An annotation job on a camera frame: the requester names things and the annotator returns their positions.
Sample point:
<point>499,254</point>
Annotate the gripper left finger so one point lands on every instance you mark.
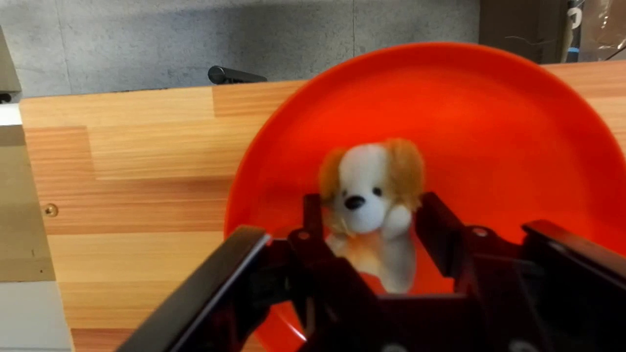
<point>230,288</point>

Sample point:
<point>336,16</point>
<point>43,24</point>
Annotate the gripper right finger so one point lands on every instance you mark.
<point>562,288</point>

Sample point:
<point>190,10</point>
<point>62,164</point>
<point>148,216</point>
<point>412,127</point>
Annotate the white and brown plush dog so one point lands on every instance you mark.
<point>367,195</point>

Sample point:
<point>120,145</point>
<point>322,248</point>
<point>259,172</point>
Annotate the orange plate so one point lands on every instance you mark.
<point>489,137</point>

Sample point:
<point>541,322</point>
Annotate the black tube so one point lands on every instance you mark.
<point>230,76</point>

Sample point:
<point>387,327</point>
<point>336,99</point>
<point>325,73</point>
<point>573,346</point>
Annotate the white and beige table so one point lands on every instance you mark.
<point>19,234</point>

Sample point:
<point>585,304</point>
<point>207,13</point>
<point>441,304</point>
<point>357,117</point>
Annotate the dark brown cabinet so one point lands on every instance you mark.
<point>518,29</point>

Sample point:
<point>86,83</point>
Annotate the clear plastic sheet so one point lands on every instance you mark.
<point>604,27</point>

